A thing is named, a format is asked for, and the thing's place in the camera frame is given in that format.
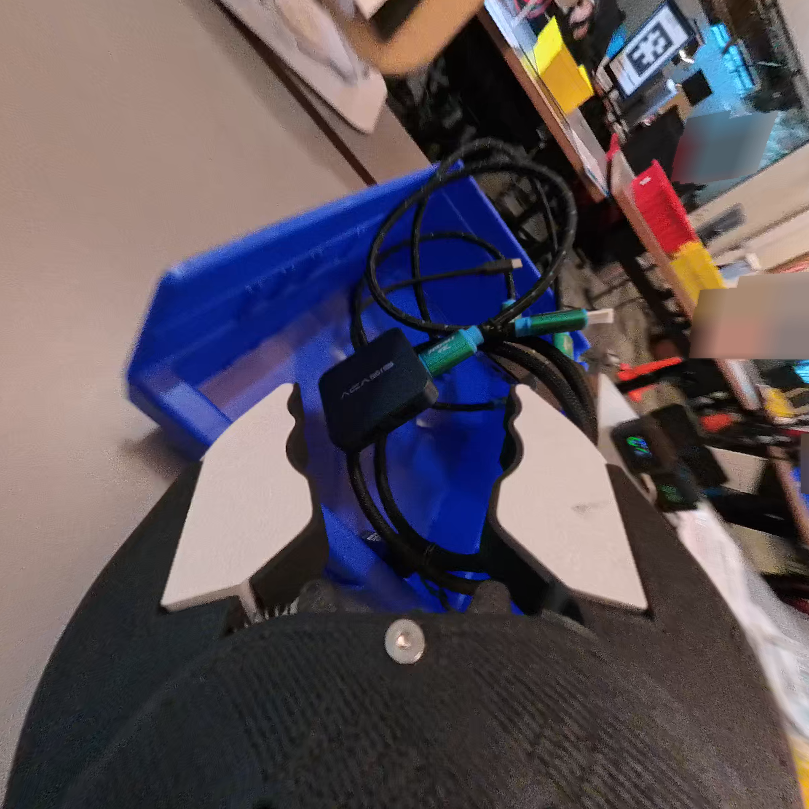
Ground screen with black-white tag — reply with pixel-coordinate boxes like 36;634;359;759
610;0;702;96

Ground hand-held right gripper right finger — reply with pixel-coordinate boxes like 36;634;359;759
485;384;650;623

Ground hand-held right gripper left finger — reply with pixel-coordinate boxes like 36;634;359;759
161;382;327;619

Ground yellow plastic bin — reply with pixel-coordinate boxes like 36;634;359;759
670;243;728;304
534;16;595;115

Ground blue plastic bin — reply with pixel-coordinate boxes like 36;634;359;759
126;161;592;617

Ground black square adapter box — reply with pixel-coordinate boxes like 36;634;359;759
318;329;439;451

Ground red plastic bin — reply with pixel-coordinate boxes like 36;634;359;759
632;161;699;254

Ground black device with green display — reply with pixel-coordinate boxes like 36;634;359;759
610;404;728;513

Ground grey desk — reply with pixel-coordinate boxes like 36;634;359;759
0;0;437;785

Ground thin black cable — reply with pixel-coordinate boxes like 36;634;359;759
367;209;525;336

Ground black braided cable green plugs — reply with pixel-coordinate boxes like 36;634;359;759
344;139;615;598

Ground white document stand base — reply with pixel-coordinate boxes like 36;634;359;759
218;0;388;134

